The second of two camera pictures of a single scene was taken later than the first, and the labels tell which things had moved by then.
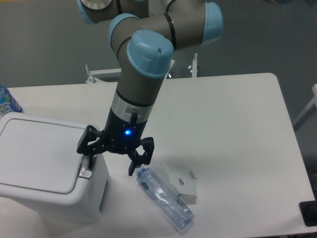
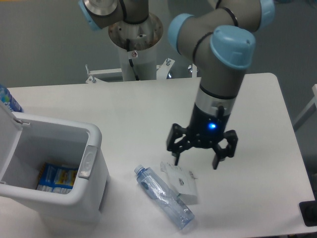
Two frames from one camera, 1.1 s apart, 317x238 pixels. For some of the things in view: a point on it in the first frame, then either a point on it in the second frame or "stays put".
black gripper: [123, 132] -> [206, 131]
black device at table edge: [308, 209] stays put
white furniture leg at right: [310, 109] stays put
